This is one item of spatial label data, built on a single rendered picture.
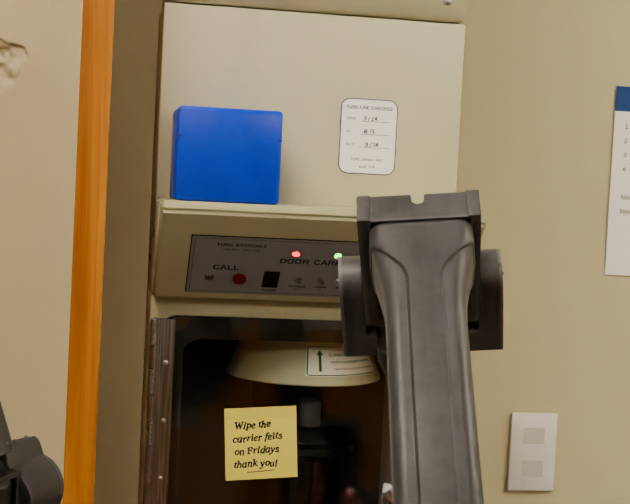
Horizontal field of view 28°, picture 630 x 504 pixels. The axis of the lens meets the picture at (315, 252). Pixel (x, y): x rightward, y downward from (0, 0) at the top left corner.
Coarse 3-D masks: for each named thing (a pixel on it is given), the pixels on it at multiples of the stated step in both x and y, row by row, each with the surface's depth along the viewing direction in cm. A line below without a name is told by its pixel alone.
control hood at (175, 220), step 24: (168, 216) 119; (192, 216) 119; (216, 216) 119; (240, 216) 119; (264, 216) 120; (288, 216) 120; (312, 216) 121; (336, 216) 121; (168, 240) 121; (336, 240) 123; (168, 264) 124; (168, 288) 126
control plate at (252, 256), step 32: (192, 256) 123; (224, 256) 123; (256, 256) 124; (288, 256) 124; (320, 256) 125; (192, 288) 127; (224, 288) 127; (256, 288) 127; (288, 288) 128; (320, 288) 128
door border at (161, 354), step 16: (160, 320) 129; (160, 336) 129; (160, 352) 129; (160, 368) 129; (160, 384) 129; (160, 400) 129; (160, 416) 129; (160, 432) 129; (160, 448) 130; (144, 464) 129; (160, 464) 130; (160, 480) 130; (144, 496) 129; (160, 496) 130
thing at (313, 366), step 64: (192, 320) 129; (256, 320) 130; (320, 320) 132; (192, 384) 130; (256, 384) 131; (320, 384) 132; (384, 384) 133; (192, 448) 130; (320, 448) 132; (384, 448) 134
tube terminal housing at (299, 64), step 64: (192, 64) 129; (256, 64) 130; (320, 64) 131; (384, 64) 132; (448, 64) 133; (320, 128) 132; (448, 128) 134; (320, 192) 132; (384, 192) 133; (448, 192) 134
